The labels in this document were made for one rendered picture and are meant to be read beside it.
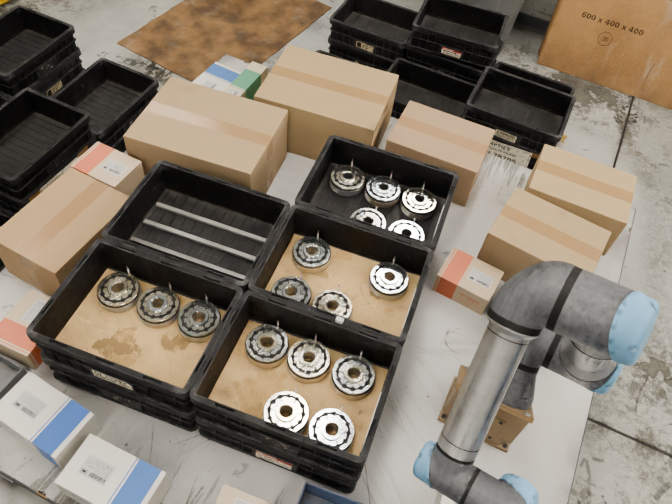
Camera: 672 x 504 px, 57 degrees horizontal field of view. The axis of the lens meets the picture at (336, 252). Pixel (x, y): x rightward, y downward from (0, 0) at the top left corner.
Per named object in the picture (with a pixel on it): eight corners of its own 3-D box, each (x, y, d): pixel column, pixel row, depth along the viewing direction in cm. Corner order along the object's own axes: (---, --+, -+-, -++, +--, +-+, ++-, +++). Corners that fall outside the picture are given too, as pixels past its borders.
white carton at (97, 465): (171, 485, 143) (166, 472, 135) (140, 535, 136) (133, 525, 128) (98, 447, 146) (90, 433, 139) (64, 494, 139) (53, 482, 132)
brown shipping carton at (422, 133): (482, 164, 215) (495, 130, 203) (464, 207, 203) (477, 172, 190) (401, 135, 221) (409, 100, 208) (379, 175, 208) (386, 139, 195)
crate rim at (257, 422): (402, 349, 146) (404, 344, 144) (363, 469, 128) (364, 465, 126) (246, 293, 151) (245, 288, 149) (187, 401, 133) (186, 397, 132)
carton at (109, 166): (145, 179, 188) (141, 161, 182) (119, 204, 181) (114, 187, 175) (103, 159, 192) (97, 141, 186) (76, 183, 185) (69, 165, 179)
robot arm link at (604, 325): (563, 326, 149) (578, 255, 100) (625, 355, 143) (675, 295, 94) (540, 370, 148) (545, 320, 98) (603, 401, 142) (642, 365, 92)
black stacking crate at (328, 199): (450, 201, 189) (459, 175, 180) (425, 275, 171) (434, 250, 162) (327, 162, 194) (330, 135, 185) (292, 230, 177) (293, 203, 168)
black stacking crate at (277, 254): (425, 276, 171) (434, 251, 162) (395, 367, 153) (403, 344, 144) (291, 231, 176) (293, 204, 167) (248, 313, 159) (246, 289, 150)
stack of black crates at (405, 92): (461, 142, 304) (479, 85, 277) (440, 181, 287) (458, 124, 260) (386, 114, 312) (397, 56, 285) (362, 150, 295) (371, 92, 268)
